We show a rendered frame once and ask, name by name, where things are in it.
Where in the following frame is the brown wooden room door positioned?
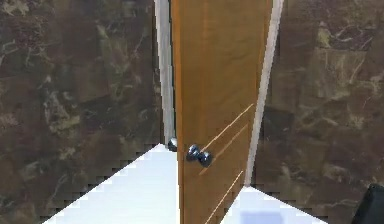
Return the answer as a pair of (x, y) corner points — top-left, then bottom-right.
(170, 0), (274, 224)

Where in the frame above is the dark round door knob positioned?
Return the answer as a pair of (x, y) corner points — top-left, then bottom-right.
(185, 143), (214, 169)
(167, 136), (179, 153)

